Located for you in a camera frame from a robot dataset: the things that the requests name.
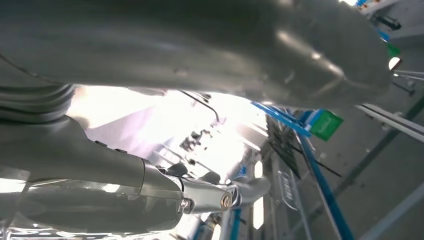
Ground green plastic bin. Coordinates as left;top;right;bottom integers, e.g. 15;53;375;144
309;109;345;143

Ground blue metal shelf rack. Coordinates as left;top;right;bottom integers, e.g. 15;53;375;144
192;100;356;240

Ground silver robot right leg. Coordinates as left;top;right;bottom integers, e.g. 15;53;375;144
0;0;392;111

